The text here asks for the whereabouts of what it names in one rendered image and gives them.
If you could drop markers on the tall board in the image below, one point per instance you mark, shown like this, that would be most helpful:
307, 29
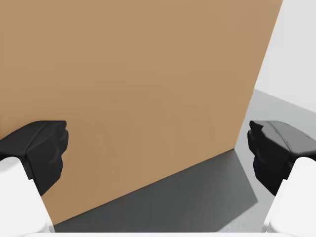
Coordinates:
123, 74

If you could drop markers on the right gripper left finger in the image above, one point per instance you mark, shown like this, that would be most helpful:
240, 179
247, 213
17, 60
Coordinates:
37, 153

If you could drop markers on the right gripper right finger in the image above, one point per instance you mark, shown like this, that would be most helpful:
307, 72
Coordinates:
274, 158

